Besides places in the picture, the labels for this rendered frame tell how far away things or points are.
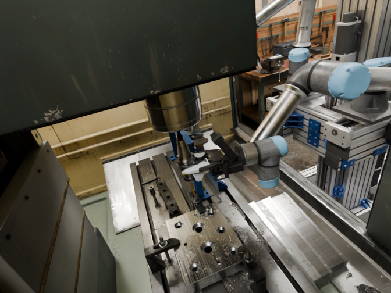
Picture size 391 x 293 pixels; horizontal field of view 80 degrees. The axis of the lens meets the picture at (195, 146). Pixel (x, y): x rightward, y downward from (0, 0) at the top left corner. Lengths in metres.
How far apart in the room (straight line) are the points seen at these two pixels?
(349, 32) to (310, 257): 1.11
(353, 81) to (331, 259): 0.75
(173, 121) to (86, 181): 1.43
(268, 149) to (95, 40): 0.58
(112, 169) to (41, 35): 1.40
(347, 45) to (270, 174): 0.90
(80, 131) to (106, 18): 1.33
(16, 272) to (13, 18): 0.47
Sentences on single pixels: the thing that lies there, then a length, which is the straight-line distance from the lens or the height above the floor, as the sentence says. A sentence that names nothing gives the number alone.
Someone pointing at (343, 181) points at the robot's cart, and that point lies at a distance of 1.93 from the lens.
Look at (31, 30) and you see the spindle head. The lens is 0.52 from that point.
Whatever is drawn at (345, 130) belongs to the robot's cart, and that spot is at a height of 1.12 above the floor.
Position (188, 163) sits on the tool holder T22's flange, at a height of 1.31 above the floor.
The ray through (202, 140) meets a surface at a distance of 1.03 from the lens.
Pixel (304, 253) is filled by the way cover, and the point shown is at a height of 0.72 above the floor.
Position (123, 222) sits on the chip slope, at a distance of 1.61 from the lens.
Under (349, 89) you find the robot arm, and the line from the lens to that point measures 0.91.
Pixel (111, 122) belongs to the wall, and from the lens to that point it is 1.74.
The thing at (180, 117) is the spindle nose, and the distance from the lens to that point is 0.61.
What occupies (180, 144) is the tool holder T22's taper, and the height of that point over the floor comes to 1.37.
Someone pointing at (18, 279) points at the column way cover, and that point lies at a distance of 0.64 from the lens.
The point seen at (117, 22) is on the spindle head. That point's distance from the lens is 0.51.
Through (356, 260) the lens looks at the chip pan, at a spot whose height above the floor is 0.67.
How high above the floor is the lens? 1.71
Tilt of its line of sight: 30 degrees down
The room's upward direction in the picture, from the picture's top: 11 degrees counter-clockwise
